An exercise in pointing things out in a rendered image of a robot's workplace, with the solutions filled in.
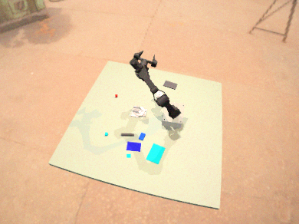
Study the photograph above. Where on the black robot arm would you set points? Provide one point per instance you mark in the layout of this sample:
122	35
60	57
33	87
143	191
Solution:
142	73

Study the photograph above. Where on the small blue block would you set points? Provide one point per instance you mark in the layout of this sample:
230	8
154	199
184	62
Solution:
142	135

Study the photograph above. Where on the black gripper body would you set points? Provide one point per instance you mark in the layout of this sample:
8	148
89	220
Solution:
144	62

